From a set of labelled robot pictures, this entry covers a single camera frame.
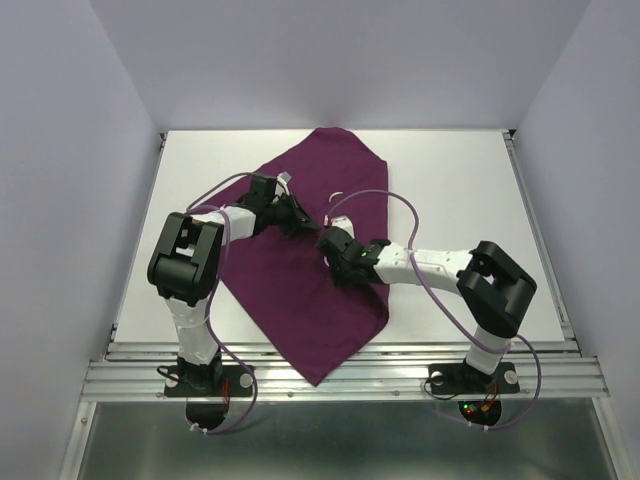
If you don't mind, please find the purple surgical drape cloth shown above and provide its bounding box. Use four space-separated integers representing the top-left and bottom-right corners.
222 128 389 386

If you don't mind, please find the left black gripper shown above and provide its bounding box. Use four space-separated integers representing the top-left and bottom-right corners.
264 190 318 237

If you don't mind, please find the aluminium frame rail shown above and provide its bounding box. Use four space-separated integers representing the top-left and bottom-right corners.
80 340 609 402

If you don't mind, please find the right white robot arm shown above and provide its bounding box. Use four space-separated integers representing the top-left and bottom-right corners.
316 226 537 390

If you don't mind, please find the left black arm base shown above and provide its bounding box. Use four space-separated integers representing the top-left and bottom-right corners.
156 352 254 398

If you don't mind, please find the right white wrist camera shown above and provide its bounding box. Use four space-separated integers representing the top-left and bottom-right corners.
325 215 355 238

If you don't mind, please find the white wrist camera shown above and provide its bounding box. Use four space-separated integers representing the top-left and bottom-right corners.
325 215 355 238
275 172 292 197

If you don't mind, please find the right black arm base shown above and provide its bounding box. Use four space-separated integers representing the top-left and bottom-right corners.
423 360 520 399

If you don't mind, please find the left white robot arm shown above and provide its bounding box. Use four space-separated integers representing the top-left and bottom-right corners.
147 172 319 394

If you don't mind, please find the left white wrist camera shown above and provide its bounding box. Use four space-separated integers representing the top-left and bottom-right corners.
275 172 292 197

